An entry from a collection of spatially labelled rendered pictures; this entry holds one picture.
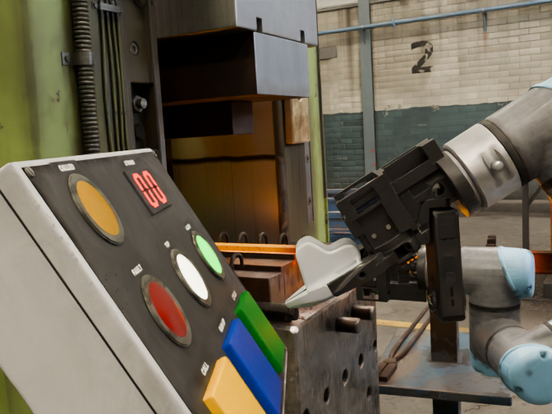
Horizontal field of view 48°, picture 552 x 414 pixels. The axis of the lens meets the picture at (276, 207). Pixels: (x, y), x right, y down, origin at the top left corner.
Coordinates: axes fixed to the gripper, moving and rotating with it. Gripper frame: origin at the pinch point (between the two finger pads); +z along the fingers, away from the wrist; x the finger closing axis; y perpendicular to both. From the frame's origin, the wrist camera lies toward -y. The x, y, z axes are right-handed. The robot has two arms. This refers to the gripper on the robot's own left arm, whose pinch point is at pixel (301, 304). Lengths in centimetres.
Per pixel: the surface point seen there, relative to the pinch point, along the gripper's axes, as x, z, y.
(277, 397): 11.3, 4.5, -3.1
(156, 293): 20.5, 4.9, 10.8
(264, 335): 2.2, 4.5, -0.2
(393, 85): -830, -154, -3
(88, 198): 21.0, 4.9, 18.7
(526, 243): -358, -96, -131
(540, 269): -64, -35, -35
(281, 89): -42.9, -10.7, 22.3
